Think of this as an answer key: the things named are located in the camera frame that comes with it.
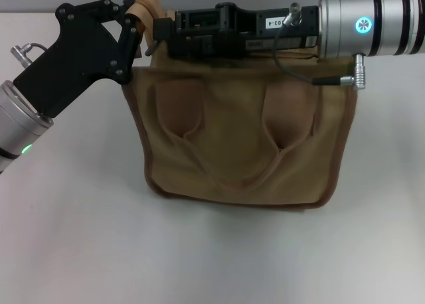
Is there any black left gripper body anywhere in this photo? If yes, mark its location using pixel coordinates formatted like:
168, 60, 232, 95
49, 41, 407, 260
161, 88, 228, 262
13, 1, 122, 118

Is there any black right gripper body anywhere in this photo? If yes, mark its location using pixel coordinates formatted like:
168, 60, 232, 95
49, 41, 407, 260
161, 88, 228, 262
215, 2, 322, 56

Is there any silver metal zipper pull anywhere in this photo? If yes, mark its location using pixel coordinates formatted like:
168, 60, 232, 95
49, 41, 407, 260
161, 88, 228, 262
145, 40, 160, 58

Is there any khaki canvas food bag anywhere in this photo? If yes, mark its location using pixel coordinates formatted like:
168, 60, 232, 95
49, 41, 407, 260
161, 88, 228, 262
121, 0, 360, 212

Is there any left gripper connector cable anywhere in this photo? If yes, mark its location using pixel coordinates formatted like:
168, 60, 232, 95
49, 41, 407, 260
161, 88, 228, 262
11, 43, 50, 68

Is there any gripper connector cable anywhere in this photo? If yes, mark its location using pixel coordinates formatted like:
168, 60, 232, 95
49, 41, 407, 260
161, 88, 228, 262
275, 2, 365, 92
11, 43, 50, 68

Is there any right gripper connector cable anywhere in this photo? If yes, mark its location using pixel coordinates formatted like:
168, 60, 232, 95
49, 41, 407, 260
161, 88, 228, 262
275, 2, 365, 92

